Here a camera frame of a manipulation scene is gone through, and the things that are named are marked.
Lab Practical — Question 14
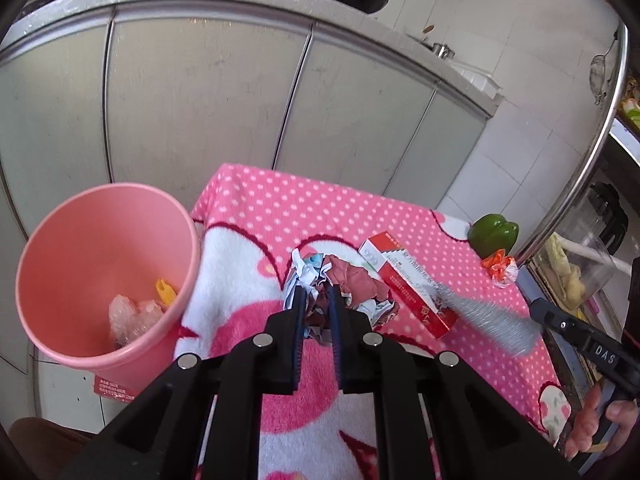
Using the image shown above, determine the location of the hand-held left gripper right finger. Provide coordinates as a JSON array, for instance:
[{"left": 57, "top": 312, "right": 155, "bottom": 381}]
[{"left": 327, "top": 284, "right": 581, "bottom": 480}]

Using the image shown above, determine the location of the yellow plastic piece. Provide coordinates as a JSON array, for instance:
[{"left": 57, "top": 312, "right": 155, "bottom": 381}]
[{"left": 155, "top": 279, "right": 180, "bottom": 307}]

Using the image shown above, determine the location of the pale leafy vegetable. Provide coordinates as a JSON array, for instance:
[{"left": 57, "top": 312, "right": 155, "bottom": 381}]
[{"left": 544, "top": 232, "right": 586, "bottom": 307}]

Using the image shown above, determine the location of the silver foil wrapper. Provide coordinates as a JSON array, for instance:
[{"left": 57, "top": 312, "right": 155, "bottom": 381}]
[{"left": 435, "top": 282, "right": 544, "bottom": 359}]

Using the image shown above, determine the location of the orange and white wrapper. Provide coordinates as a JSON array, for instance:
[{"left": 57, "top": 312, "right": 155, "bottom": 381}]
[{"left": 481, "top": 250, "right": 520, "bottom": 289}]

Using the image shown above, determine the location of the curved steel rail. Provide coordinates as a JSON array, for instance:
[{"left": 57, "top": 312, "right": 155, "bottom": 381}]
[{"left": 515, "top": 22, "right": 630, "bottom": 267}]

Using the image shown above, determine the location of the colourful wrapper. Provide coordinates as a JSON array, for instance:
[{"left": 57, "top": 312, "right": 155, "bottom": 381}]
[{"left": 284, "top": 247, "right": 401, "bottom": 344}]

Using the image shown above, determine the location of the metal strainer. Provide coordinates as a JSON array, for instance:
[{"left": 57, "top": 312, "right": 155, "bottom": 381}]
[{"left": 588, "top": 30, "right": 621, "bottom": 107}]

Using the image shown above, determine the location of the person's right hand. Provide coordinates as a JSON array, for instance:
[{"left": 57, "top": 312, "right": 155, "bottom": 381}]
[{"left": 563, "top": 381, "right": 640, "bottom": 461}]

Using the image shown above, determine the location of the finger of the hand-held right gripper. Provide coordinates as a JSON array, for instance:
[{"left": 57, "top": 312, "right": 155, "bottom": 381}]
[{"left": 530, "top": 297, "right": 577, "bottom": 342}]

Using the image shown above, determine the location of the clear bubble wrap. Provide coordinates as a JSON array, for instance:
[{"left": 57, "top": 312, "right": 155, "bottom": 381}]
[{"left": 107, "top": 294, "right": 166, "bottom": 347}]

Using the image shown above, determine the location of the red and white carton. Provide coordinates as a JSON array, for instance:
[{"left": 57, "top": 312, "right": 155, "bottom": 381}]
[{"left": 359, "top": 231, "right": 460, "bottom": 340}]

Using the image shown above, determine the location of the person's brown trouser leg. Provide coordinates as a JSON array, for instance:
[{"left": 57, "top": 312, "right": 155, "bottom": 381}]
[{"left": 7, "top": 416, "right": 92, "bottom": 480}]

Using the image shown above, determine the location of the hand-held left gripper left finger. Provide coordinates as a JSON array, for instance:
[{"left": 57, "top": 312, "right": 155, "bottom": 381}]
[{"left": 52, "top": 285, "right": 308, "bottom": 480}]

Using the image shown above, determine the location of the pink plastic bucket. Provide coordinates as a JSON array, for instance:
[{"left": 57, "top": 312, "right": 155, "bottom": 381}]
[{"left": 15, "top": 184, "right": 202, "bottom": 404}]

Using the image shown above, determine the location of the green bell pepper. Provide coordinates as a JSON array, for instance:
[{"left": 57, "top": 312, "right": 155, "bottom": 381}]
[{"left": 467, "top": 213, "right": 520, "bottom": 261}]

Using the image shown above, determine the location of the pink polka-dot blanket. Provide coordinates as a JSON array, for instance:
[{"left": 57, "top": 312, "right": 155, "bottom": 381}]
[{"left": 172, "top": 162, "right": 574, "bottom": 480}]

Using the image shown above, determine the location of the row of grey cabinet doors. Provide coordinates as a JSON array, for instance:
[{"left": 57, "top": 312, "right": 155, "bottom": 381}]
[{"left": 0, "top": 5, "right": 489, "bottom": 281}]

